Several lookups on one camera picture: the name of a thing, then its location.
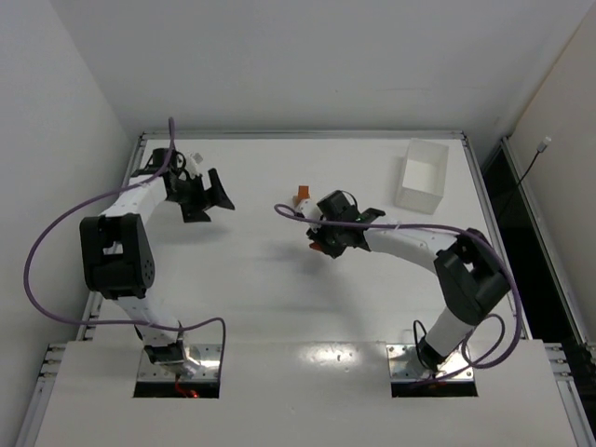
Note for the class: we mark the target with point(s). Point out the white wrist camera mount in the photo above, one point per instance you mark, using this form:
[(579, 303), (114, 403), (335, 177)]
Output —
[(308, 209), (193, 160)]

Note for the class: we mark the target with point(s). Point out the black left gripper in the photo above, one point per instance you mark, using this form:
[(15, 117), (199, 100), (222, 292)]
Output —
[(201, 196)]

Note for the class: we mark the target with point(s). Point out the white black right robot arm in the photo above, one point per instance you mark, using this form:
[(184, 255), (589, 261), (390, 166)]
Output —
[(471, 281)]

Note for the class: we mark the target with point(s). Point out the white perforated box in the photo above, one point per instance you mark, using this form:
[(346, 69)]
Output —
[(422, 176)]

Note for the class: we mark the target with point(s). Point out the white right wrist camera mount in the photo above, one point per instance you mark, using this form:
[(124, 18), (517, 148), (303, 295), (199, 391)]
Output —
[(308, 209)]

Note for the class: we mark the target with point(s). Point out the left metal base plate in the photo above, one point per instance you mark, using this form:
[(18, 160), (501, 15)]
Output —
[(200, 364)]

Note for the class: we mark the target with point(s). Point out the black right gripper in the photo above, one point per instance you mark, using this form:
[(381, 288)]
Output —
[(321, 239)]

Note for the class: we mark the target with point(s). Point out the aluminium table frame rail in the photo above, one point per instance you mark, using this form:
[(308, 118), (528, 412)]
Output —
[(305, 360)]

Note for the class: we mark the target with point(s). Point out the red-brown arch wood block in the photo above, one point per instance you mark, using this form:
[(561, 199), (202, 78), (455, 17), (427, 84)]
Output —
[(303, 192)]

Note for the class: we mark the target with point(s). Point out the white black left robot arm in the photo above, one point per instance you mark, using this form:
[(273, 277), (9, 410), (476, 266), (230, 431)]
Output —
[(118, 261)]

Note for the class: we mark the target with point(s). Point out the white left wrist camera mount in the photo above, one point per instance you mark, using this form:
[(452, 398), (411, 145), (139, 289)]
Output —
[(193, 160)]

